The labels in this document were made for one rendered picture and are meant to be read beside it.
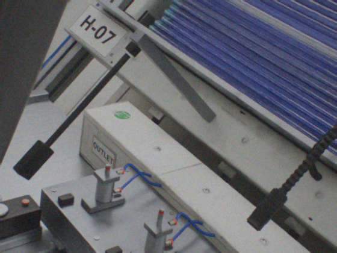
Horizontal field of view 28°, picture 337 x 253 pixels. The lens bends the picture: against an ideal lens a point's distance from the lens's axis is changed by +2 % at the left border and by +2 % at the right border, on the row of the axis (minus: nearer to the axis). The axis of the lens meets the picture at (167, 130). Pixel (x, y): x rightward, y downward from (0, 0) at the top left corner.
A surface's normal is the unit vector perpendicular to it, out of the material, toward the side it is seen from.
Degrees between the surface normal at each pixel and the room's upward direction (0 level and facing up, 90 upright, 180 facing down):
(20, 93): 87
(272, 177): 90
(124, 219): 43
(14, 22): 91
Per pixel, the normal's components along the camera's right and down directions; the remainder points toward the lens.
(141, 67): -0.47, -0.45
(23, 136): 0.16, -0.86
